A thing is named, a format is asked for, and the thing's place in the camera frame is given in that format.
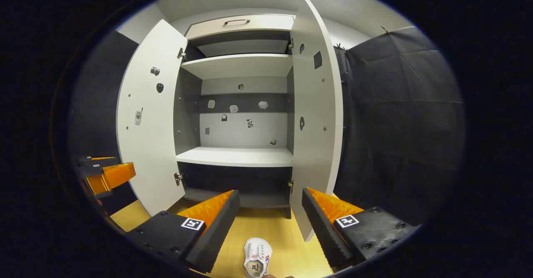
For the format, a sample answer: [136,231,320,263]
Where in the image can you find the white canvas shoe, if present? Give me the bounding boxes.
[244,237,273,278]

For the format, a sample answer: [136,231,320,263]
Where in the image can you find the white cabinet door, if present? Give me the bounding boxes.
[289,0,344,242]
[116,19,188,217]

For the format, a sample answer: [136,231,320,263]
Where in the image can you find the black backdrop cloth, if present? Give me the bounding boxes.
[68,25,466,225]

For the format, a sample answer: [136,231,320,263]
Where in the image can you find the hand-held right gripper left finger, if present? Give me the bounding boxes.
[125,189,241,274]

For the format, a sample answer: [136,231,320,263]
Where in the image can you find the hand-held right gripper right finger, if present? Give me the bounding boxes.
[301,187,421,272]

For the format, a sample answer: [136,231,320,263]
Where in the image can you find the white drawer with black handle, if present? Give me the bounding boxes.
[184,14,296,40]

